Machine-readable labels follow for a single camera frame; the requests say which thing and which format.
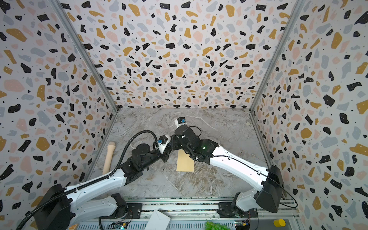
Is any left aluminium corner post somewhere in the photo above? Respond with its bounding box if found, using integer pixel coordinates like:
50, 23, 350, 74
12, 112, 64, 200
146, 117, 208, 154
48, 0, 119, 113

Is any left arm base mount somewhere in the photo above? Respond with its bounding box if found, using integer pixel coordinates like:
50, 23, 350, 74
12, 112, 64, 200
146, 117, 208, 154
101, 203, 143, 219

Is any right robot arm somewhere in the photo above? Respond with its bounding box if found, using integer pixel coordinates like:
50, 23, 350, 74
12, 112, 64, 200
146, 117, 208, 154
174, 125, 284, 213

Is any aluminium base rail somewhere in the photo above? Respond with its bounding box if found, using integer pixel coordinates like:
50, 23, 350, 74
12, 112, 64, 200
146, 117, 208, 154
70, 197, 304, 230

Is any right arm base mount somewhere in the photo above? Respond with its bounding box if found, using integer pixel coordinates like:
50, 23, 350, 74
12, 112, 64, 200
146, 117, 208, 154
217, 202, 257, 218

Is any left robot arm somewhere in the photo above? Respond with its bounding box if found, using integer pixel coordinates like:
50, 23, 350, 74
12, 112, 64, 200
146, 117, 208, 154
33, 141, 174, 230

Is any right circuit board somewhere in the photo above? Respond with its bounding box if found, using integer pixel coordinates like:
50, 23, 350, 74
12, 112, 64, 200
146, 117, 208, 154
234, 220, 250, 230

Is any aluminium corner post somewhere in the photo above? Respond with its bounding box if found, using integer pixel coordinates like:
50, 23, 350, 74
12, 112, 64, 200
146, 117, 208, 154
48, 0, 119, 113
249, 0, 305, 113

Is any small circuit board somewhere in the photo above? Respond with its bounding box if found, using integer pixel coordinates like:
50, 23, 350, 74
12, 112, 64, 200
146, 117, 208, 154
108, 221, 129, 230

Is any wooden roller pin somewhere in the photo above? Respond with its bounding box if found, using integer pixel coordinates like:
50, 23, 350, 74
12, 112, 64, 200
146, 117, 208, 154
103, 142, 116, 174

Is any white paper sheet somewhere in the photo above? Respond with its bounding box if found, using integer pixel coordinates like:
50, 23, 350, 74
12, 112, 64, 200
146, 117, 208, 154
145, 210, 171, 230

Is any black corrugated cable conduit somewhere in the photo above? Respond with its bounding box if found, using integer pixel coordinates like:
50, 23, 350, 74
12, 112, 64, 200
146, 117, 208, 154
15, 130, 159, 230

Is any right aluminium corner post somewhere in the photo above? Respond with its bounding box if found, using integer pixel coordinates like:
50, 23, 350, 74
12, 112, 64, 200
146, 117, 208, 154
249, 0, 305, 113

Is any green plastic object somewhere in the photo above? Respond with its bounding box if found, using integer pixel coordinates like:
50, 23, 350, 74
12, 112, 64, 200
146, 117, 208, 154
205, 221, 230, 230

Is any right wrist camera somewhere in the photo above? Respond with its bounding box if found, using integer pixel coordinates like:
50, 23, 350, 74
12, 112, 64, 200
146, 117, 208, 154
176, 117, 187, 128

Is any yellow round object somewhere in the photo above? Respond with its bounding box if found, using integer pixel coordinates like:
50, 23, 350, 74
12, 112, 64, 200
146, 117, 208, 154
273, 219, 286, 228

